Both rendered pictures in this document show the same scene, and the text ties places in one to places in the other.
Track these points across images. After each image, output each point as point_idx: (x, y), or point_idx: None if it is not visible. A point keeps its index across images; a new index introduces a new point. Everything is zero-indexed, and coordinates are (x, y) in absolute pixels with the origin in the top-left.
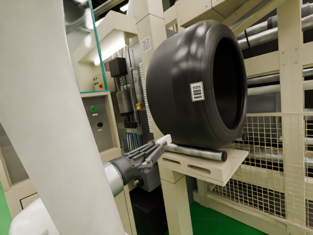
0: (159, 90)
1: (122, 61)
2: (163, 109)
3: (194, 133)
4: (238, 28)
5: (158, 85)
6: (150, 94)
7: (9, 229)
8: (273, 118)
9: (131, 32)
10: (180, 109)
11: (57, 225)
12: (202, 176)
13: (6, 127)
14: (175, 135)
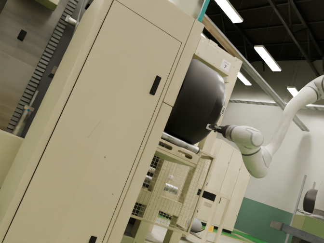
0: (208, 96)
1: None
2: (203, 107)
3: (206, 129)
4: None
5: (208, 92)
6: (200, 92)
7: (261, 133)
8: (158, 144)
9: None
10: (213, 114)
11: (285, 133)
12: (185, 160)
13: (292, 117)
14: (191, 126)
